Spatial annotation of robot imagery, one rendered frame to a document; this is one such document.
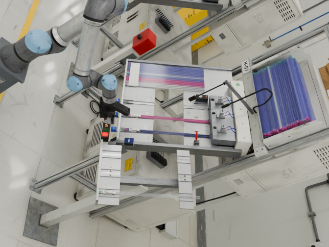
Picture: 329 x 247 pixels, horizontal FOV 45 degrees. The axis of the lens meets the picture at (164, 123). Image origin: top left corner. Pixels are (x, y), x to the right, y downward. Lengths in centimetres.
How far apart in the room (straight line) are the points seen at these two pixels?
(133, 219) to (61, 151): 72
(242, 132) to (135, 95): 69
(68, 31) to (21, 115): 94
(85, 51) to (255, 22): 192
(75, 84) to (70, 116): 125
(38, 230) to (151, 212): 79
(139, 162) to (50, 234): 72
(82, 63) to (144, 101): 66
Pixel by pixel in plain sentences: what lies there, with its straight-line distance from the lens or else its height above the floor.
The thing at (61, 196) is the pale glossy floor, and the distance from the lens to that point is 281.
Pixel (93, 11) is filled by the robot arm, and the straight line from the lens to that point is 181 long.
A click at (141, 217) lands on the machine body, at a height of 25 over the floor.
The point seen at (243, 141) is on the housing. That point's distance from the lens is 224.
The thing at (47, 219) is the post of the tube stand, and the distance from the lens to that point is 258.
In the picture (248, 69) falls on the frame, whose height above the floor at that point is 136.
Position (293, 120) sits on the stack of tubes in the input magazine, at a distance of 221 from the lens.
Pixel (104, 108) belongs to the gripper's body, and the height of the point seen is 79.
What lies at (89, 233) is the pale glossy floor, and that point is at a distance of 292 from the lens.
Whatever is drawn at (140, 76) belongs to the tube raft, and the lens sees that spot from 256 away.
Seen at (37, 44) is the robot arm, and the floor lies 77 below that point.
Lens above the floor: 200
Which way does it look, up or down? 28 degrees down
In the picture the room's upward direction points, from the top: 65 degrees clockwise
